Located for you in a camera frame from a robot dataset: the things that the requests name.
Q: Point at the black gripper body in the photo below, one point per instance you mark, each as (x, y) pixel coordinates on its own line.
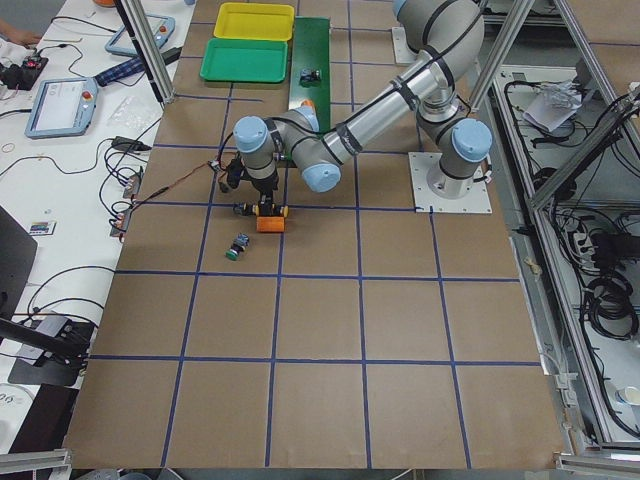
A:
(265, 186)

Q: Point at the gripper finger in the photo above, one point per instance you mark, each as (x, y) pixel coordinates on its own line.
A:
(263, 205)
(271, 204)

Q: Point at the plain orange cylinder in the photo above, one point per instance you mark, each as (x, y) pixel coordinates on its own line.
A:
(270, 224)

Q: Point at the green push button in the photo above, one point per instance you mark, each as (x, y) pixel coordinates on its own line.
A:
(310, 77)
(237, 247)

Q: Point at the orange cylinder labelled 4680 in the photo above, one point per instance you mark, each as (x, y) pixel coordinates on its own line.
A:
(308, 103)

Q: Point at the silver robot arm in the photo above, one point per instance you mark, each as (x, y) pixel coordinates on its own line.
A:
(446, 37)

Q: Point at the yellow push button upper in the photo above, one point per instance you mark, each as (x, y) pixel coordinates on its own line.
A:
(246, 209)

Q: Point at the small controller circuit board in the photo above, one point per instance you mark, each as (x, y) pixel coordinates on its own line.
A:
(215, 166)

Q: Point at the green plastic tray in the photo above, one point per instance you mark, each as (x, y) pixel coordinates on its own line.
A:
(248, 61)

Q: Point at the green conveyor belt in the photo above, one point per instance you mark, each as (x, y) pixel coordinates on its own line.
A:
(311, 50)

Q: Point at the yellow plastic tray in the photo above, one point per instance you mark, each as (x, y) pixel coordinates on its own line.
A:
(254, 21)

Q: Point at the blue checkered cloth roll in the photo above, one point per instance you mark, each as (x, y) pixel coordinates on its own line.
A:
(120, 71)

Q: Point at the teach pendant near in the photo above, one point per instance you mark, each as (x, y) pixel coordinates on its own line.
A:
(62, 108)

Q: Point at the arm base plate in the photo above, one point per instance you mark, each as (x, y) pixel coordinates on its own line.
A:
(435, 192)
(402, 53)

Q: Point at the aluminium frame post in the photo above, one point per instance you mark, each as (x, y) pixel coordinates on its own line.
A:
(135, 22)

